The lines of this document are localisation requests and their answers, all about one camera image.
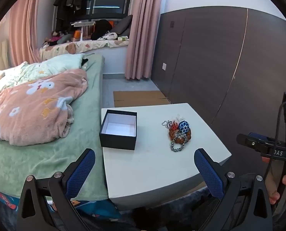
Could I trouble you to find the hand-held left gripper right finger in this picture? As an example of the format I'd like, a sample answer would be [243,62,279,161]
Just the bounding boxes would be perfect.
[193,148,273,231]

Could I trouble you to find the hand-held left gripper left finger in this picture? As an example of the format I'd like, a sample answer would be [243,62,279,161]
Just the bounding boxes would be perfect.
[17,148,96,231]

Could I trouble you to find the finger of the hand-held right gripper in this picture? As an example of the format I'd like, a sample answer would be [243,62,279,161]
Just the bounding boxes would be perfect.
[237,132,276,152]

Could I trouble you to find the silver ball chain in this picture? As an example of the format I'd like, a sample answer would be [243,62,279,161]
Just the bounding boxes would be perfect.
[170,135,188,152]

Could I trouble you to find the multicolour beaded bracelet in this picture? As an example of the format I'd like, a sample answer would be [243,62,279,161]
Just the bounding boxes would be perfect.
[168,128,192,143]

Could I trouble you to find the blue flower brooch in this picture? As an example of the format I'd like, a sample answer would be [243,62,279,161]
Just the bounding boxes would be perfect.
[178,121,190,133]

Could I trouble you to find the black jewelry box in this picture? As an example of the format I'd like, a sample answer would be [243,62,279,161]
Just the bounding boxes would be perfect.
[99,109,138,151]

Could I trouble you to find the red knot ornament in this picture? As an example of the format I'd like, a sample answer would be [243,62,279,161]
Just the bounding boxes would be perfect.
[169,122,180,135]

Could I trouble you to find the person's right hand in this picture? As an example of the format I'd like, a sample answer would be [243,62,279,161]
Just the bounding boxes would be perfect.
[262,157,286,205]

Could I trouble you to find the green bed sheet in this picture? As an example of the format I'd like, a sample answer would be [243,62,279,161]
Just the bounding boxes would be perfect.
[0,53,110,201]

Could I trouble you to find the blue printed cloth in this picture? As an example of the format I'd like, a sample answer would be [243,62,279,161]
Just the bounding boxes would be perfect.
[0,186,122,224]

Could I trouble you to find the white low table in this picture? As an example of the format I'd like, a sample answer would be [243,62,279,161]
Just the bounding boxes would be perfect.
[101,103,232,211]

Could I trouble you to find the dark shaggy rug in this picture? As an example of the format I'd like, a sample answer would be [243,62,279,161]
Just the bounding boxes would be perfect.
[119,188,220,231]

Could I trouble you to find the pink printed blanket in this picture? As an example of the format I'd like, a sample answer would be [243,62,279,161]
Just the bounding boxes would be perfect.
[0,69,89,146]

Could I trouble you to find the flat brown cardboard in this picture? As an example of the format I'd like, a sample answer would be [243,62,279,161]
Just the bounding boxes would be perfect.
[113,90,171,108]

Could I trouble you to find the light green printed quilt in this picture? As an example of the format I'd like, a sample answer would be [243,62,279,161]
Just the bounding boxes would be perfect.
[0,53,86,93]

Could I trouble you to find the black bag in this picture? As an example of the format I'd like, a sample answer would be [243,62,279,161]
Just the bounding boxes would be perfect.
[91,19,113,40]

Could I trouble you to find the white desk lamp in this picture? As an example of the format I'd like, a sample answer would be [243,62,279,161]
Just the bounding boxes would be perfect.
[70,21,96,28]

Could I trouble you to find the grey pillow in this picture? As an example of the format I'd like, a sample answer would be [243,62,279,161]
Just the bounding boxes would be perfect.
[110,14,134,38]

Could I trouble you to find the pink curtain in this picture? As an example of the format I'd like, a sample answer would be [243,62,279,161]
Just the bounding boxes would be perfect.
[124,0,164,80]
[9,0,55,64]

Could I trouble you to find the hanging dark clothes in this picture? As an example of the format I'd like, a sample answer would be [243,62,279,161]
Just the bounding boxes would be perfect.
[53,0,89,30]

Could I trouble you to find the black cable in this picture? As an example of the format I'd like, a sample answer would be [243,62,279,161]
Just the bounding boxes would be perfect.
[264,102,286,182]

